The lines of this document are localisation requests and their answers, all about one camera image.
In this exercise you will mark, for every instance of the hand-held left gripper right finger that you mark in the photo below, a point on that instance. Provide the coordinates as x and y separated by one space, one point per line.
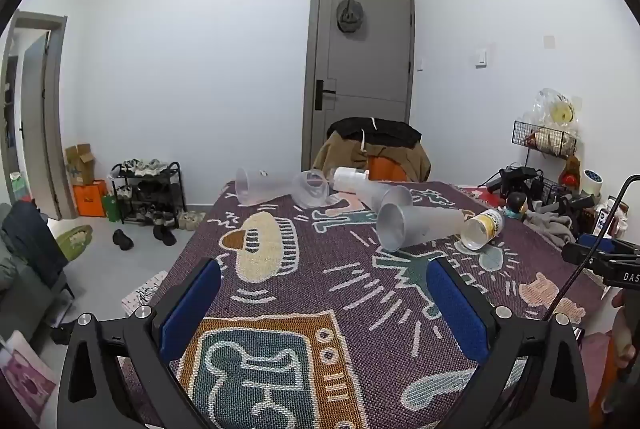
457 309

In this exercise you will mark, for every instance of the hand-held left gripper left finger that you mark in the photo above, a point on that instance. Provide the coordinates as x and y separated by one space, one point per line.
192 304

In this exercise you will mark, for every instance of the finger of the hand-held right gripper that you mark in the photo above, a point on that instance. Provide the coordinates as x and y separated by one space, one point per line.
575 254

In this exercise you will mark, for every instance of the yellow label plastic cup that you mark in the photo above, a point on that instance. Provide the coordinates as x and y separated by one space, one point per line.
482 229

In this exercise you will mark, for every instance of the large frosted plastic cup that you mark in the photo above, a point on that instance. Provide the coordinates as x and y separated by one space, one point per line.
425 224

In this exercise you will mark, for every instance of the clear plastic cup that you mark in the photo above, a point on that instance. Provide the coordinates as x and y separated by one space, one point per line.
310 191

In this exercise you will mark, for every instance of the white lidded cup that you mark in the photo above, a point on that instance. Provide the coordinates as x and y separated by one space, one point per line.
347 179

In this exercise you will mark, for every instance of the person's right hand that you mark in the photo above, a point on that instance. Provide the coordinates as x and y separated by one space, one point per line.
626 349

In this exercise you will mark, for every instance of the grey cloth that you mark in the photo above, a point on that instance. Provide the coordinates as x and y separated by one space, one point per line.
552 224

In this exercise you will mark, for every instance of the blue white box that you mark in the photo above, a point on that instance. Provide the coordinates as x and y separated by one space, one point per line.
602 219

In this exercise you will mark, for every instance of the patterned floor mat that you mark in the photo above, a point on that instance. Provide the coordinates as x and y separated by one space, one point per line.
145 291

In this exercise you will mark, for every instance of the tape roll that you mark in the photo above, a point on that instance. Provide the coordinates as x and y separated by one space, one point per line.
592 181

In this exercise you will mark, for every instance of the small doll figure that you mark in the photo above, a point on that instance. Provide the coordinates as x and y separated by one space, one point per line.
516 206

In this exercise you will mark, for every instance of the pair of black shoes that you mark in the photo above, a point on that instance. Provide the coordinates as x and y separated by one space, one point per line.
164 229

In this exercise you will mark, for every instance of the brown red toy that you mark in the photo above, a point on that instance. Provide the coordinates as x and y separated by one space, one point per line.
571 171

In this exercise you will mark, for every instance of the beige slippers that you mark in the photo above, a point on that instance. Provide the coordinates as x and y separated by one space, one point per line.
191 220

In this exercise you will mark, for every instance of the black shoe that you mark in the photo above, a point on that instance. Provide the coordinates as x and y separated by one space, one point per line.
122 240

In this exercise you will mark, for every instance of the black device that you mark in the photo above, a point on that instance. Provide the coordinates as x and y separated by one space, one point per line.
515 179

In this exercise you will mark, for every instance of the printed purple blanket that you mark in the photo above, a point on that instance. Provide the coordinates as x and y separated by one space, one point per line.
350 289

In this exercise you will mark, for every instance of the black shoe rack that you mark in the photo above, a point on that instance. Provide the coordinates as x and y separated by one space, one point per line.
150 194

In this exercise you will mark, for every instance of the green bag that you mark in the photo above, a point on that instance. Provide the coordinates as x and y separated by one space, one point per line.
111 208

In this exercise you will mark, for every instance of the clear plastic bag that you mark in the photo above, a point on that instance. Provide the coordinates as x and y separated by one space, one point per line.
555 109

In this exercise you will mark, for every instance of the orange box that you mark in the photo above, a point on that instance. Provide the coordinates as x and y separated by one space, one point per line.
89 199

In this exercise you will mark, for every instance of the orange chair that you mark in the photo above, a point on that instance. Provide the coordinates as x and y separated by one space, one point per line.
387 170

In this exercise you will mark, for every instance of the grey sofa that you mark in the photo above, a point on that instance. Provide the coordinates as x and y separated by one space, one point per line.
20 304

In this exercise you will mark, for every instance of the dark jacket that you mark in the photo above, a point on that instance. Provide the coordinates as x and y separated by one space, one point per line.
30 239

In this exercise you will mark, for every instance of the cardboard box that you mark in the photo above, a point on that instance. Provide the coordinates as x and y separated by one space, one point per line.
80 164

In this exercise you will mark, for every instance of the black garment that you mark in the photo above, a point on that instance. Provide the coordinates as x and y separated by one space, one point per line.
390 131

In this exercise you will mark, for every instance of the brown jacket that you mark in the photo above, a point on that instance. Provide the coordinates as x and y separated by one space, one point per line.
340 156

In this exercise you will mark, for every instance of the open grey door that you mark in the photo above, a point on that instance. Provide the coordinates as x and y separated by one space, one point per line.
37 124

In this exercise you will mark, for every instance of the dark door ornament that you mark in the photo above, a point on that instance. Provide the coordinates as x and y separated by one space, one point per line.
349 14

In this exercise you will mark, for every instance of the white wall switch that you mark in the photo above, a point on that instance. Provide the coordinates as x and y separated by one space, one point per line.
483 56

